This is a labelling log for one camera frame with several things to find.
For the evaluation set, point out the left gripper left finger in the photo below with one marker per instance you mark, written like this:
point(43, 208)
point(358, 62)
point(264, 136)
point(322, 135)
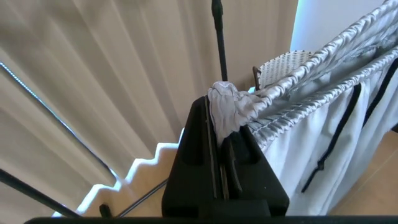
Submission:
point(192, 161)

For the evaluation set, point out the black clothes rack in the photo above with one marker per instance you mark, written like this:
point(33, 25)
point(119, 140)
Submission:
point(221, 46)

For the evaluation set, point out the beige curtain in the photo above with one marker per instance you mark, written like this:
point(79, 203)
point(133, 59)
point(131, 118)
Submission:
point(93, 77)

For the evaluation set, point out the pale grey shorts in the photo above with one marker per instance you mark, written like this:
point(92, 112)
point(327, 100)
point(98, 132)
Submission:
point(311, 140)

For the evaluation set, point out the white laundry basket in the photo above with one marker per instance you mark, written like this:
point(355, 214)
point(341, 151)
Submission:
point(280, 68)

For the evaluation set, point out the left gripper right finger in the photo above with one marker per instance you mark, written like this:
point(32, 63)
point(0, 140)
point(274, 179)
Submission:
point(252, 180)

